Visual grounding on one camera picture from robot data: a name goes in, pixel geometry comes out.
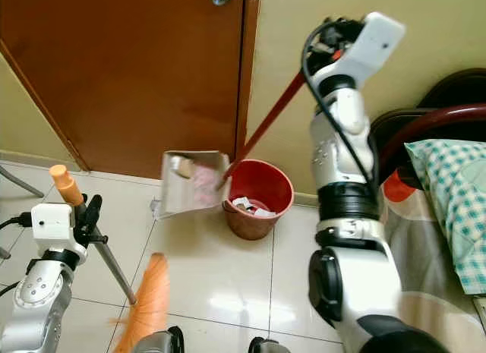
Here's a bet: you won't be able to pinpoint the metal dustpan with red handle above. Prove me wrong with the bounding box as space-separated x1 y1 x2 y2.
150 68 311 220

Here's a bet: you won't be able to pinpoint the white paper scraps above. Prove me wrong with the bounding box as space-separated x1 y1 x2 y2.
231 195 277 219

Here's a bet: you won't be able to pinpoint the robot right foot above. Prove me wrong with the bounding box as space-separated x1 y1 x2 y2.
248 337 291 353

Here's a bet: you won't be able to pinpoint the dark wooden chair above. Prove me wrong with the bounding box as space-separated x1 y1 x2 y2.
371 68 486 173

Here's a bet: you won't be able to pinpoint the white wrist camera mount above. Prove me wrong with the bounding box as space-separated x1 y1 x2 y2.
30 203 82 252
328 11 408 90

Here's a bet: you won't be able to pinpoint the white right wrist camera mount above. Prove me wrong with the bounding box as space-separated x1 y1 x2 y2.
328 11 408 90

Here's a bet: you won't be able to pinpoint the brown wooden door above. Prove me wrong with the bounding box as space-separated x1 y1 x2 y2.
0 0 264 179

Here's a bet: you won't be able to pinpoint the red plastic bucket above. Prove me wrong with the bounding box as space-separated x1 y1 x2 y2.
223 159 295 241

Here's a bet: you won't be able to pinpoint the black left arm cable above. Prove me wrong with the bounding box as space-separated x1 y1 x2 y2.
0 213 34 232
0 280 24 298

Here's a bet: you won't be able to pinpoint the pink trash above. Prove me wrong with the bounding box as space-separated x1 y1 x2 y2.
172 156 227 210

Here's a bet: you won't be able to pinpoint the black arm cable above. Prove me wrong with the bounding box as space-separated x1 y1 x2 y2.
0 280 24 298
0 213 34 232
301 17 382 196

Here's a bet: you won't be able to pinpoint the orange bristle broom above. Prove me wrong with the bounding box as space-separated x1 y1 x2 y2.
49 164 172 353

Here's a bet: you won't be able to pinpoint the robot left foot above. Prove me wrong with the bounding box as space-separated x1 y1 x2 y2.
132 326 185 353

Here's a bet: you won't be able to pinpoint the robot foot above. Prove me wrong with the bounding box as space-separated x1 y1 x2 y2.
248 337 291 353
132 326 185 353

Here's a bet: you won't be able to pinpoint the teal checked pillow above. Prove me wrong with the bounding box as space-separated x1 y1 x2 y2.
403 138 486 296

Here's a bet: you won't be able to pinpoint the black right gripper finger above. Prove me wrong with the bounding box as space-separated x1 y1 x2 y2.
310 40 336 70

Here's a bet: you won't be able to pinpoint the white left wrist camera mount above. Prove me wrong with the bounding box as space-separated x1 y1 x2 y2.
30 203 82 252

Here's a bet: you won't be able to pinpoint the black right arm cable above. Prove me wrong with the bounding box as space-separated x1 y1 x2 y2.
301 17 382 196

